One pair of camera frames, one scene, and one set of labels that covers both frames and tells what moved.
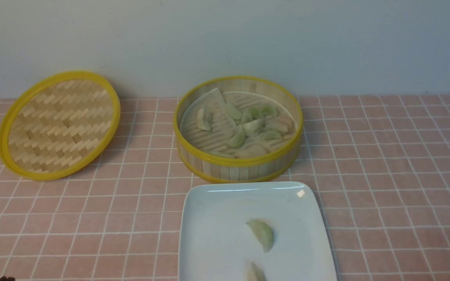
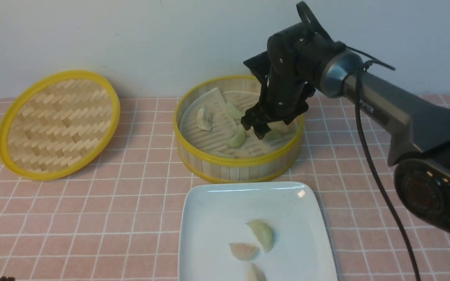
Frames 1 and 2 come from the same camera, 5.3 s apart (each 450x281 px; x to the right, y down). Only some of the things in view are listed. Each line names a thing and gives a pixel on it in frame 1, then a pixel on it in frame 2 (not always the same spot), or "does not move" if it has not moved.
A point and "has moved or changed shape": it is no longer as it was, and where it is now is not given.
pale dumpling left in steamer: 204,120 does not move
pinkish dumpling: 281,120 has moved or changed shape
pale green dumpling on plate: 264,233 does not move
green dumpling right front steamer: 274,134 does not move
